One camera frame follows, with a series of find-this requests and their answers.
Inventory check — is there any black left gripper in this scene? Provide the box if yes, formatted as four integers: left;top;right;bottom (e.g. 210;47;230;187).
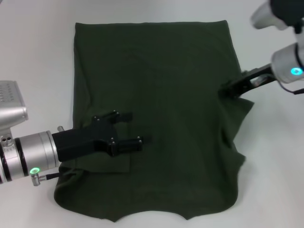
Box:
51;110;154;162

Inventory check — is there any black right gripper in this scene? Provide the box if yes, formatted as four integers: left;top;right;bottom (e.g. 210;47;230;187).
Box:
218;61;278;99

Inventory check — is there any dark green shirt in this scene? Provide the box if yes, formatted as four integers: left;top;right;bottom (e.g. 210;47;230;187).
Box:
53;20;256;223

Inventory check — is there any right gripper cable with connector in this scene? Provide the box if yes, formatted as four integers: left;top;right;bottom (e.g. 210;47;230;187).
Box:
277;80;304;96

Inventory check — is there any gripper cable with connector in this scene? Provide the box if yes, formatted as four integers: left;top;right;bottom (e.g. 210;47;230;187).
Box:
32;172;79;188
277;80;304;96

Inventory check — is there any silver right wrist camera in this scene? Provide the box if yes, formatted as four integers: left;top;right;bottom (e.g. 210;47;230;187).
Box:
251;0;304;31

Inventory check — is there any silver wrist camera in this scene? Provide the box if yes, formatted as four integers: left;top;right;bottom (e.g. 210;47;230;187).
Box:
0;80;29;143
251;0;304;31

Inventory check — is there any left gripper cable with connector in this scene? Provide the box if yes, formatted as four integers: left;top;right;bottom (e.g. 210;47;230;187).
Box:
32;172;79;188

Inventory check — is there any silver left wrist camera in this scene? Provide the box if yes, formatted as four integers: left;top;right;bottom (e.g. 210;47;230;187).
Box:
0;80;29;143

